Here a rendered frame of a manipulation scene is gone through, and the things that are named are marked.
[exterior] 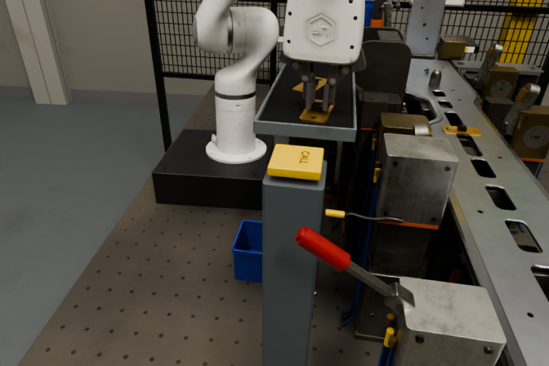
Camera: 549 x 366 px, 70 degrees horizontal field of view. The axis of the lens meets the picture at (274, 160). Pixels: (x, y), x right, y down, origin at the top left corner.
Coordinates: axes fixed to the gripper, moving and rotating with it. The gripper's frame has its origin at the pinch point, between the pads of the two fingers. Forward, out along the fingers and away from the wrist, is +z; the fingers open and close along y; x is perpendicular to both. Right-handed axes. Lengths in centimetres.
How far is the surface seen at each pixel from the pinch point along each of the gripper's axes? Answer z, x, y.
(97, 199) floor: 119, 100, -147
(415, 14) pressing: 4, 111, 15
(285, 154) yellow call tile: 2.7, -14.4, -0.9
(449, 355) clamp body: 15.5, -25.4, 19.2
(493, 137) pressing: 19, 37, 34
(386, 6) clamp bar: -2, 81, 5
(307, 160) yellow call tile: 2.7, -14.9, 1.9
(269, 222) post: 10.0, -18.2, -1.6
